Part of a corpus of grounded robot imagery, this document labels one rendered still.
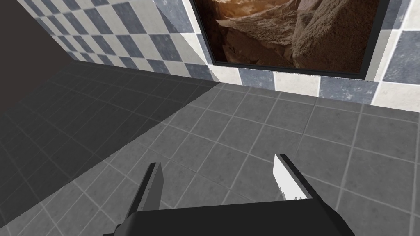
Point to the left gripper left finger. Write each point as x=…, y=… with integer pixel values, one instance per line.
x=151, y=190

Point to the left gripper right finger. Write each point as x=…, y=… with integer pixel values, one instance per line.
x=292, y=180

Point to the black framed rock picture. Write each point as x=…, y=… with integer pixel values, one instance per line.
x=295, y=29

